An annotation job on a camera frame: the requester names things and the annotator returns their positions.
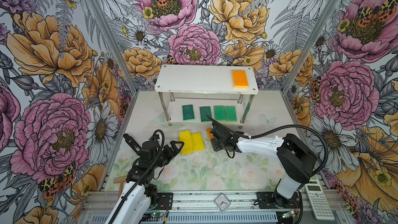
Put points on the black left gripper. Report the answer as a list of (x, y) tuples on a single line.
[(171, 154)]

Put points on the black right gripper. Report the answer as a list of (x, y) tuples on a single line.
[(215, 147)]

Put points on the orange sponge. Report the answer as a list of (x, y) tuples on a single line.
[(209, 133), (240, 80)]

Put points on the light green sponge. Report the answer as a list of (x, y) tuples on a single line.
[(219, 113), (230, 113)]

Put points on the dark green scouring sponge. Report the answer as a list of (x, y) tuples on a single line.
[(205, 113)]

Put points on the orange sponge front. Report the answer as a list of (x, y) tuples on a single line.
[(240, 80)]

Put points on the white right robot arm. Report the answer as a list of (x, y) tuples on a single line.
[(295, 156)]

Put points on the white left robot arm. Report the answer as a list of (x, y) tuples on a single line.
[(139, 195)]

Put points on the white two-tier metal shelf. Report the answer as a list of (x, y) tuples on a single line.
[(196, 85)]

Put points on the yellow sponge top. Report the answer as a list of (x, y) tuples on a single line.
[(186, 138)]

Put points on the yellow sponge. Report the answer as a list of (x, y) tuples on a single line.
[(186, 138), (198, 143), (186, 151)]

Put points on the yellow sponge bottom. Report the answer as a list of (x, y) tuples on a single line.
[(186, 151)]

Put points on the yellow sponge right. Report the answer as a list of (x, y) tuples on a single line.
[(198, 143)]

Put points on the small white clock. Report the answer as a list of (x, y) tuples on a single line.
[(222, 202)]

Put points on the white calculator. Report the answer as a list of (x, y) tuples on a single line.
[(318, 202)]

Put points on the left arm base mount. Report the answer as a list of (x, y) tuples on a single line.
[(158, 200)]

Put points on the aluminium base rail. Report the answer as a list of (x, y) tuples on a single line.
[(199, 207)]

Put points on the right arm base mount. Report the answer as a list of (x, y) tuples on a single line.
[(267, 200)]

